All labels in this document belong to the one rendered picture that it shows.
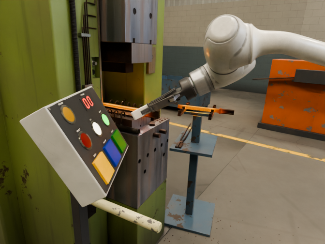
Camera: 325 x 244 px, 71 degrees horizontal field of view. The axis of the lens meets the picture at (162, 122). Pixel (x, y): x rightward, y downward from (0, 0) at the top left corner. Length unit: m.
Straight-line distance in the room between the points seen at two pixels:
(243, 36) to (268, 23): 8.12
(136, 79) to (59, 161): 1.03
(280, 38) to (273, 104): 3.94
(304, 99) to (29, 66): 4.10
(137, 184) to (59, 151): 0.74
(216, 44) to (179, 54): 9.25
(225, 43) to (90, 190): 0.51
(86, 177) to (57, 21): 0.63
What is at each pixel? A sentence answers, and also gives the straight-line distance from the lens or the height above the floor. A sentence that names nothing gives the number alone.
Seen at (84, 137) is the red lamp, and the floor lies 1.10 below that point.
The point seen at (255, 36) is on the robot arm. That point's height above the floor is 1.38.
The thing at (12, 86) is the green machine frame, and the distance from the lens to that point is 1.28.
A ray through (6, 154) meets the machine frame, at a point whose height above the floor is 0.77.
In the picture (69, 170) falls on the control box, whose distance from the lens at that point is 0.65.
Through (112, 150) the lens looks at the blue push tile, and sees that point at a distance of 0.78.
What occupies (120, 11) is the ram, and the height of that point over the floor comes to 1.49.
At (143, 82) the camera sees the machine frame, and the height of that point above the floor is 1.13.
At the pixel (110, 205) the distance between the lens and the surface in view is 1.15.
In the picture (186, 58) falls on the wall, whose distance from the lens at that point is 9.67.
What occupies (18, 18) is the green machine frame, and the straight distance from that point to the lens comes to 1.18.
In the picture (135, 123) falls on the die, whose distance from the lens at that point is 1.24.
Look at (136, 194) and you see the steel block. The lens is 1.34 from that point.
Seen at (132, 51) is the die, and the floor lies 1.33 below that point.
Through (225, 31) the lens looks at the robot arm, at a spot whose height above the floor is 1.39.
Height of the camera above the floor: 1.34
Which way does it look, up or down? 18 degrees down
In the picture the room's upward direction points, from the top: 2 degrees clockwise
